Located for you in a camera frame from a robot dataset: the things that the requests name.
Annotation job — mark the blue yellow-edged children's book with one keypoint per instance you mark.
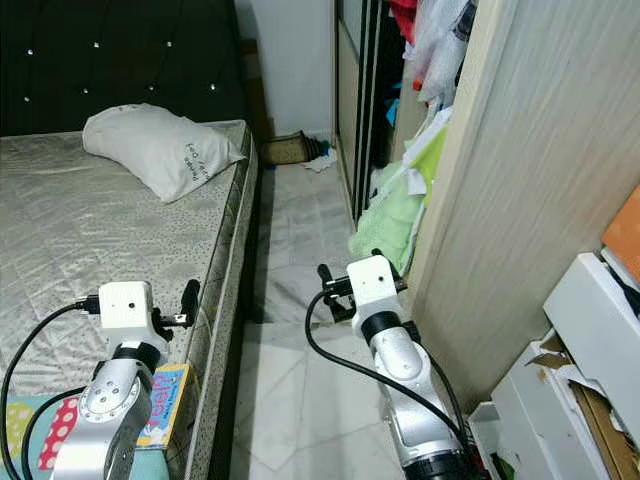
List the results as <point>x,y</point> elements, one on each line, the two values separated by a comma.
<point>170,405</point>

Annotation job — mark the white printed pillow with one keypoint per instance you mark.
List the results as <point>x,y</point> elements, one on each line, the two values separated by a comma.
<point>160,150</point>

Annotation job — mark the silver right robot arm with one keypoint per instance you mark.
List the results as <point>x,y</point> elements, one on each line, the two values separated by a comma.
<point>410,400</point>

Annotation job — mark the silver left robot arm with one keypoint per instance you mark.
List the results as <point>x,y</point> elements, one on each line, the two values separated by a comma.
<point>100,420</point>

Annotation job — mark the light green clothes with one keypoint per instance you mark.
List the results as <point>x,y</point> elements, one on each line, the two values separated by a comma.
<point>390,215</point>

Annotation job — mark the white crumpled cloth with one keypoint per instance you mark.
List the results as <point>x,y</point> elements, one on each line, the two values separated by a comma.
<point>322,160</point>

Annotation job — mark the grey quilted mattress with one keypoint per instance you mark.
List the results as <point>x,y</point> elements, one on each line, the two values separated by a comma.
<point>80,240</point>

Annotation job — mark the brown woven basket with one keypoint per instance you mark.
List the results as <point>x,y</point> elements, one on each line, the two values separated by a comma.
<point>288,149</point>

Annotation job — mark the teal blanket with dotted shapes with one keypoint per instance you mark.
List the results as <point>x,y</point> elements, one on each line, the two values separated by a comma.
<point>20,425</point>

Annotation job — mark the light wood wardrobe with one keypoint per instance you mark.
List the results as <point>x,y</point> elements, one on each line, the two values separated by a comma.
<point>540,150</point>

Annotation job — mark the white cardboard box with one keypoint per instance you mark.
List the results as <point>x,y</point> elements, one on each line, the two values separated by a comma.
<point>590,310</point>

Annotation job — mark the dark tufted headboard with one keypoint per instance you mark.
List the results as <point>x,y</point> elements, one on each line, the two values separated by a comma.
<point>120,50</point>

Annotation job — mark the white plastic garment bags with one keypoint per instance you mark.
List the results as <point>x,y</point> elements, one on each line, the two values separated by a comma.
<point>445,45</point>

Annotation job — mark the red garment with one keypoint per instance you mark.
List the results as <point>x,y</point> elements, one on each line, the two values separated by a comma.
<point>404,16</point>

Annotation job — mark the orange board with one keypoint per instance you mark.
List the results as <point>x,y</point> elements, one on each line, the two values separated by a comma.
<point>625,245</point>

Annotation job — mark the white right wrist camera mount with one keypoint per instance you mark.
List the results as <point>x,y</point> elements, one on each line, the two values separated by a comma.
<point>372,283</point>

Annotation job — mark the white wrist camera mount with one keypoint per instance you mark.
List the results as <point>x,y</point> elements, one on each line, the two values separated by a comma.
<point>372,283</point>
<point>125,310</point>

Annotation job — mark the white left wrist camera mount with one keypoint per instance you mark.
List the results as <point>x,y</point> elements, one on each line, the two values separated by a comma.
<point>125,310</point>

